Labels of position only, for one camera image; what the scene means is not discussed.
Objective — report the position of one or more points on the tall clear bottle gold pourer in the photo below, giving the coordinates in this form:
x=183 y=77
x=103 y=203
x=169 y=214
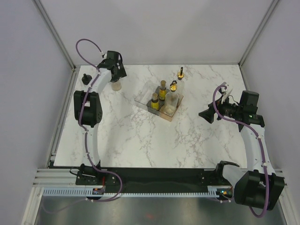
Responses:
x=171 y=99

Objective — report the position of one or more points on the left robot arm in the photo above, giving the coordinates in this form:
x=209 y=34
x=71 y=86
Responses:
x=87 y=106

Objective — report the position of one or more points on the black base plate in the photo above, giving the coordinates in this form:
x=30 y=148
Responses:
x=150 y=179

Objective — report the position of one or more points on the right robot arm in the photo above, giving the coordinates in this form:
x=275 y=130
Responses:
x=258 y=187

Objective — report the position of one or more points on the small yellow label bottle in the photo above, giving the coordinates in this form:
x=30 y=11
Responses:
x=162 y=90
x=155 y=101

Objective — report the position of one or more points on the tall bottle gold pourer brown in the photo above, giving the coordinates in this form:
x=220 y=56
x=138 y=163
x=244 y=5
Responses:
x=180 y=85

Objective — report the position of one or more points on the left aluminium frame post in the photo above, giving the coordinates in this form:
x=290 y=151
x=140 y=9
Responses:
x=47 y=20

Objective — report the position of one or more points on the clear plastic bin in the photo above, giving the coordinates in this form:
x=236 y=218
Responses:
x=145 y=95

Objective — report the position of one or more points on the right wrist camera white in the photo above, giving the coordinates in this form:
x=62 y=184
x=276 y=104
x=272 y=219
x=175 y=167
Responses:
x=226 y=90

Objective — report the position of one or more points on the aluminium rail left side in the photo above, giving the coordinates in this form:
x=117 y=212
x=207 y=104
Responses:
x=55 y=140

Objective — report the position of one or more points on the aluminium frame post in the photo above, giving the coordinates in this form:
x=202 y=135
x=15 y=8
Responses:
x=47 y=20
x=263 y=23

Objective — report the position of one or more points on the white slotted cable duct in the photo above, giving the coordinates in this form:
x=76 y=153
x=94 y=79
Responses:
x=209 y=192

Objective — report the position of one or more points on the smoky grey plastic bin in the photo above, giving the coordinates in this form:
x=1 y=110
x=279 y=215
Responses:
x=160 y=102

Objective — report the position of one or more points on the right aluminium frame post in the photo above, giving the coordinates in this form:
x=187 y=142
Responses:
x=263 y=23

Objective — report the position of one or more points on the aluminium front rail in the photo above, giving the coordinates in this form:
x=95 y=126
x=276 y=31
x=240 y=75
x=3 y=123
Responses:
x=61 y=177

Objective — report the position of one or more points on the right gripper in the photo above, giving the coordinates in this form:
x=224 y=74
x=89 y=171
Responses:
x=208 y=114

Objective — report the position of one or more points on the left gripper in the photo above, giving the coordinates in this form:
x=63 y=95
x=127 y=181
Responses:
x=121 y=72

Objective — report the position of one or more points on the shaker jar black cap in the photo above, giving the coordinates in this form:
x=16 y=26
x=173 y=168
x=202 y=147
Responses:
x=86 y=79
x=116 y=86

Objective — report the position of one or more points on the aluminium rail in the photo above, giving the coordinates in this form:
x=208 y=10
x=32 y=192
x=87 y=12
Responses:
x=61 y=177
x=55 y=140

